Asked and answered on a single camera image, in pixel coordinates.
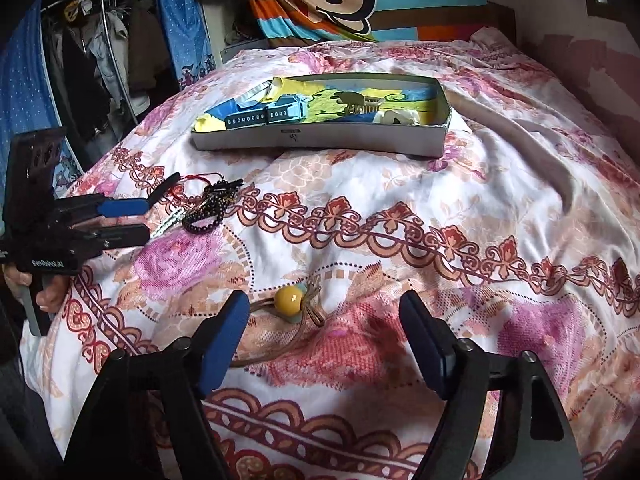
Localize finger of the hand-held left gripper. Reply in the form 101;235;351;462
56;197;152;220
75;225;152;251

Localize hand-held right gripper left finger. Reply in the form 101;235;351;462
65;291;251;480

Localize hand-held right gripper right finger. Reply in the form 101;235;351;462
399;291;583;480

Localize green white hair clip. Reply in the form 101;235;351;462
150;207;184;239

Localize black hair clip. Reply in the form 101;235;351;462
147;172;182;207

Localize yellow bead hair tie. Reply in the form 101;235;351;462
232;277;328;368

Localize dark bead bracelet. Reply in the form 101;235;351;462
181;209;227;234

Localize red string bracelet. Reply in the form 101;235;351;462
167;174;223;211

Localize black bead necklace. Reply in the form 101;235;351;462
200;180;247;207

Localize grey cardboard box lid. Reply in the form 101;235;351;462
190;74;453;157

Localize person's left hand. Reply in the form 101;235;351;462
2;265;66;313

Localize floral pink bed sheet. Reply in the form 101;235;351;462
20;27;640;480

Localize hanging clothes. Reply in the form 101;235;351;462
42;0;176;142

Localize blue dotted curtain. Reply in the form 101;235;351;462
150;0;218;87
0;0;67;161

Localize cartoon print paper lining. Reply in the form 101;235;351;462
196;77;442;133

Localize white fabric hair accessory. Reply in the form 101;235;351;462
372;109;419;127

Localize bronze hair comb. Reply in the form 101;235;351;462
347;91;386;115

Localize wooden headboard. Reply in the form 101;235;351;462
479;2;517;45

